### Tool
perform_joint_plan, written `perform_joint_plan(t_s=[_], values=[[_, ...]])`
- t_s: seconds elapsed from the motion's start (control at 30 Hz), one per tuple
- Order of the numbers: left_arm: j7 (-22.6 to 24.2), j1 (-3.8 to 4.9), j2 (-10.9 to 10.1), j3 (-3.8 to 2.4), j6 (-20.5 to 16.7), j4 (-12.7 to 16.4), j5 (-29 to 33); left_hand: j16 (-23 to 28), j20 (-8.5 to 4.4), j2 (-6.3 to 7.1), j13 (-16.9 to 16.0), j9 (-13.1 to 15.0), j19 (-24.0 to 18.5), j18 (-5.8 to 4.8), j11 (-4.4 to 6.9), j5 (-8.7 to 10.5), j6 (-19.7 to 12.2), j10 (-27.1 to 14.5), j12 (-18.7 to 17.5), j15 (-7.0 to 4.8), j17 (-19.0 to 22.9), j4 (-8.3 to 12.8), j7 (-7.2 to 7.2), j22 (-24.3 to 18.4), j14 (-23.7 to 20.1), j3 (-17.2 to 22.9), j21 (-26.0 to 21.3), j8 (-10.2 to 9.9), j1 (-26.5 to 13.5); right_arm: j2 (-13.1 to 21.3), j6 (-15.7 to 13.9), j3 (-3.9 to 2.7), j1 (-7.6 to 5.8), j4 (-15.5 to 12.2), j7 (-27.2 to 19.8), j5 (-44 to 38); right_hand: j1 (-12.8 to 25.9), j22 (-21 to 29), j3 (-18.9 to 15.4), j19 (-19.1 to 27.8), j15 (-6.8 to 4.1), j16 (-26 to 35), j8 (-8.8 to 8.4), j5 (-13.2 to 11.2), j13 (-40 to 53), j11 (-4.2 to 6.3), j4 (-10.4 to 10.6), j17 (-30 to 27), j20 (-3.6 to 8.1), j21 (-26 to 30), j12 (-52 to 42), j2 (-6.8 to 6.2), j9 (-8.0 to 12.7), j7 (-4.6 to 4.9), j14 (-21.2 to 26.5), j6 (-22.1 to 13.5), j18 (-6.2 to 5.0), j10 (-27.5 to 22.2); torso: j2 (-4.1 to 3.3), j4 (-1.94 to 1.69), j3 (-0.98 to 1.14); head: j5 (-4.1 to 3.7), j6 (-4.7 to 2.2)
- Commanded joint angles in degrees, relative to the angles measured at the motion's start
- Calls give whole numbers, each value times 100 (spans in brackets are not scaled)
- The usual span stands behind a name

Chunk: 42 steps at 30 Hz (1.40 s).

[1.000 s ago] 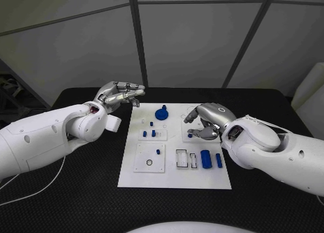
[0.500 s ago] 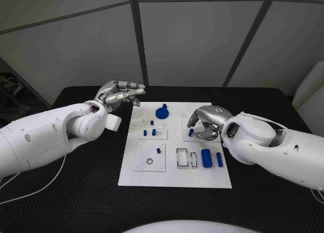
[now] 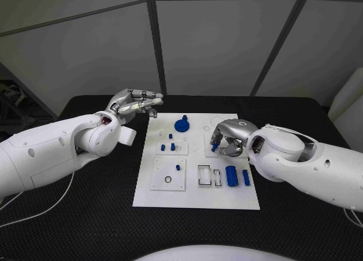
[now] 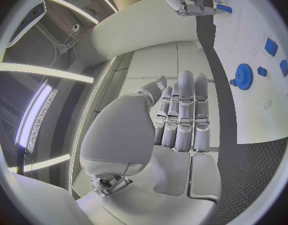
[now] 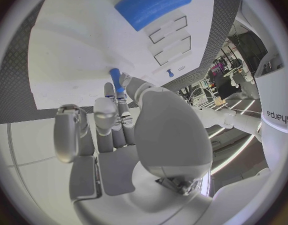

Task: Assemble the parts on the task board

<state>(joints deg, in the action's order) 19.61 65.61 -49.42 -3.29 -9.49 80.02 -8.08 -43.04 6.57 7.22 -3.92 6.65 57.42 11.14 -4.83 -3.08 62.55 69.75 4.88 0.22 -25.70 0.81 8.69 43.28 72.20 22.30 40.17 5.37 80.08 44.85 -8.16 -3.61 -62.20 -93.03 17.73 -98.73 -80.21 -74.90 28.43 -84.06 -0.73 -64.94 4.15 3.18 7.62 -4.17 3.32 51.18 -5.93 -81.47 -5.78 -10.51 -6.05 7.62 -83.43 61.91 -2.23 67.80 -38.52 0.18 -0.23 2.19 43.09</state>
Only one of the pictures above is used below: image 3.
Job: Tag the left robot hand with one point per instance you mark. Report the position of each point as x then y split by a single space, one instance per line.
131 104

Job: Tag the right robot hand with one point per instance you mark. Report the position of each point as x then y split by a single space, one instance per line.
233 132

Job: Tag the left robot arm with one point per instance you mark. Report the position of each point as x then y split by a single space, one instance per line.
46 155

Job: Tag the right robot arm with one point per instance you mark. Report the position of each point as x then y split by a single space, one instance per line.
310 165

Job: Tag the white task board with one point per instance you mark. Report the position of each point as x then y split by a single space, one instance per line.
196 163

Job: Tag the blue gear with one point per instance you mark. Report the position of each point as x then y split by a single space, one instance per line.
181 124

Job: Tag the thick blue cylinder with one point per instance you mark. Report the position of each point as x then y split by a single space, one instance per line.
230 176

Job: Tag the thin blue cylinder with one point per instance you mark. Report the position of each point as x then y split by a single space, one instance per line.
246 177

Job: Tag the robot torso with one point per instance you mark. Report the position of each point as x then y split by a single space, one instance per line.
209 253

